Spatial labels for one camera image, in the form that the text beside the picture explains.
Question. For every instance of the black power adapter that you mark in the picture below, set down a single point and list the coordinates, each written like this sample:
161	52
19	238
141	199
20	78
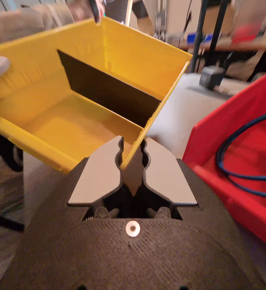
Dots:
212	77

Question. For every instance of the red plastic bin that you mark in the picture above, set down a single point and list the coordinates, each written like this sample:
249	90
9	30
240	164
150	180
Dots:
214	140

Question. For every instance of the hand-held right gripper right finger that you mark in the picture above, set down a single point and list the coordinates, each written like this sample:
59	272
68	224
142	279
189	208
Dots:
166	179

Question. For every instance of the yellow plastic bin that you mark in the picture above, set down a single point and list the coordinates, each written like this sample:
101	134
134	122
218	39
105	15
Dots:
56	126

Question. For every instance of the black metal stand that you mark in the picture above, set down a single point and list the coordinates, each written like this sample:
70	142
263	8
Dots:
199	34

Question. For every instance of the black bin divider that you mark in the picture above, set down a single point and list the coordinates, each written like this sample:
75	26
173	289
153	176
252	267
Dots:
105	90

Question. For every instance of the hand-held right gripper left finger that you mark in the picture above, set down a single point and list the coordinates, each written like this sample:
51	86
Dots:
96	176

